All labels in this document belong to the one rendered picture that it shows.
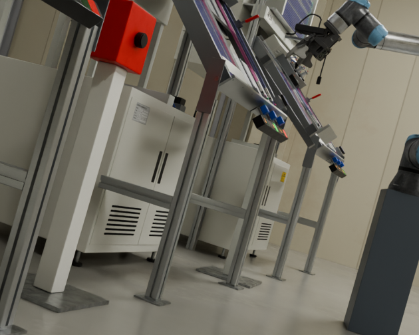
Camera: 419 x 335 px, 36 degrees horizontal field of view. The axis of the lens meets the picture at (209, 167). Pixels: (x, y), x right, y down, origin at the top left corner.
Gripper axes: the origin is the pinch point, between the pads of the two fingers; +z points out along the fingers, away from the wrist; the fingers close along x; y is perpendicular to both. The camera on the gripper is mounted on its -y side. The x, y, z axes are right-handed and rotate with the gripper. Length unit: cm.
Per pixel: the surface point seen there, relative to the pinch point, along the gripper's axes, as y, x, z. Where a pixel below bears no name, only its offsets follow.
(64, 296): 37, -87, 82
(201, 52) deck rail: -4, -49, 18
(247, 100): 8.3, -22.9, 19.0
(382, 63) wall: -63, 319, -59
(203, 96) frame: 9, -53, 26
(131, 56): 2, -87, 29
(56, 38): -48, -48, 52
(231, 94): 7.9, -35.8, 20.5
